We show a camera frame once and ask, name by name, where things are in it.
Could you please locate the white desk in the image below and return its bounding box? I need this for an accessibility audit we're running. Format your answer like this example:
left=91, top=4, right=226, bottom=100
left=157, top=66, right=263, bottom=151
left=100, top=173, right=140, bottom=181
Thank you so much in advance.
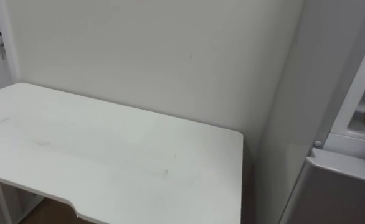
left=0, top=82, right=244, bottom=224

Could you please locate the grey fridge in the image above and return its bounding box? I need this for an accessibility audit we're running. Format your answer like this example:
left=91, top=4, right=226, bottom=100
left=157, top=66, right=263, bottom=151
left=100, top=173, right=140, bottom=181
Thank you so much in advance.
left=254, top=0, right=365, bottom=224

